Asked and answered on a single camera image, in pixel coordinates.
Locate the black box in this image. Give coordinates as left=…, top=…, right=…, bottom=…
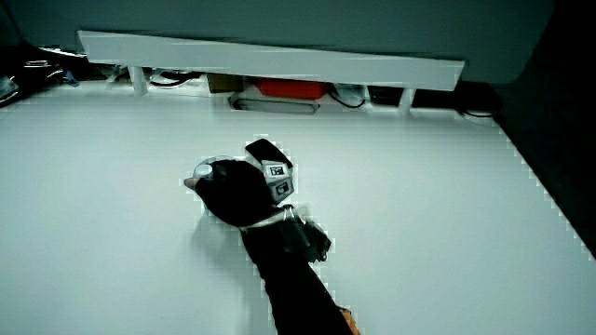
left=367, top=85, right=404, bottom=108

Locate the white glue stick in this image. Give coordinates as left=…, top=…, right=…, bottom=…
left=192, top=155, right=234, bottom=181

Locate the white raised shelf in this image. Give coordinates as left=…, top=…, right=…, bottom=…
left=76, top=30, right=467, bottom=115

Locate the grey flat tray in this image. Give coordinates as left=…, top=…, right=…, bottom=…
left=228, top=92, right=322, bottom=115

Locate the brown box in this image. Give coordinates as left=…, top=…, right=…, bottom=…
left=206, top=73, right=246, bottom=95

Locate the person's right forearm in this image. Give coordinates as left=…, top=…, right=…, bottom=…
left=239, top=204, right=362, bottom=335

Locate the red box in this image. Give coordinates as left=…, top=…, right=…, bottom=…
left=254, top=77, right=330, bottom=101

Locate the person's right hand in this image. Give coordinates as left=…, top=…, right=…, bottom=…
left=183, top=138, right=296, bottom=230

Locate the black equipment clutter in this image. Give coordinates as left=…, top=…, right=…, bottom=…
left=0, top=43, right=90, bottom=109

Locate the black cable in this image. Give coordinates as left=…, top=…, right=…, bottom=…
left=148, top=71, right=202, bottom=89
left=327, top=89, right=367, bottom=110

